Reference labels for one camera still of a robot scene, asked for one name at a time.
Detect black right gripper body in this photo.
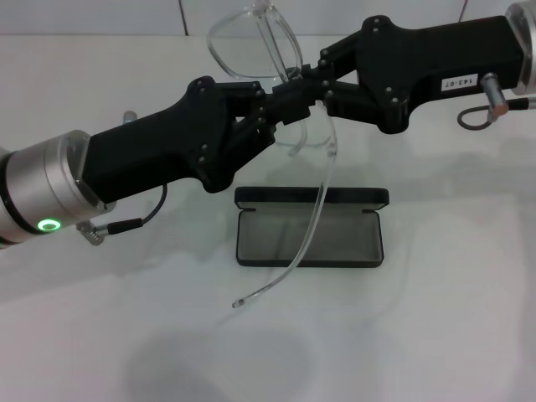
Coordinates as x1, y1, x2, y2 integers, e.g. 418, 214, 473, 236
354, 15, 527, 136

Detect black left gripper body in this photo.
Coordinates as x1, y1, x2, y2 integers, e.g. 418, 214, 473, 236
81, 75, 239, 203

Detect clear transparent glasses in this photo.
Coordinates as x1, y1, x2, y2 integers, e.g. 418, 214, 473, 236
205, 0, 340, 311

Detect black glasses case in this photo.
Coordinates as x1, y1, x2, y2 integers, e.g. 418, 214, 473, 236
234, 186, 390, 269

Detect silver right wrist connector stub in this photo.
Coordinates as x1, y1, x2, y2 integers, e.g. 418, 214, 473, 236
480, 73, 510, 116

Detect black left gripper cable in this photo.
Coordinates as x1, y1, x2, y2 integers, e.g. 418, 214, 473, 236
75, 183, 169, 247

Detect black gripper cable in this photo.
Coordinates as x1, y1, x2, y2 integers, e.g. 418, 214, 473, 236
75, 183, 169, 247
456, 95, 536, 131

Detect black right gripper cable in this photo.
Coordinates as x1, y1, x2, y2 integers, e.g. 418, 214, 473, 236
456, 95, 536, 131

